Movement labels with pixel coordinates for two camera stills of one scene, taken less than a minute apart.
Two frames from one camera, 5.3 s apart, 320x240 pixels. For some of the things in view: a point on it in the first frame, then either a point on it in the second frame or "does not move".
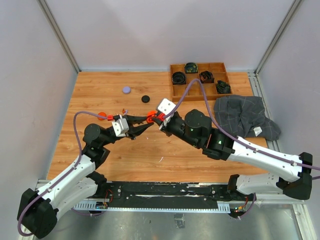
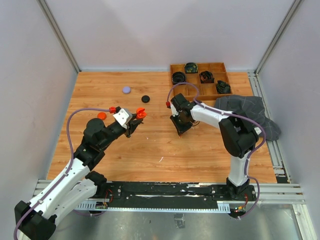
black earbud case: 145,99 does not move
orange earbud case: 150,114 -> 141,113
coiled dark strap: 223,87 does not move
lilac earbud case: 126,90 does not move
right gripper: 165,128 -> 180,129
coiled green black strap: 190,67 does not move
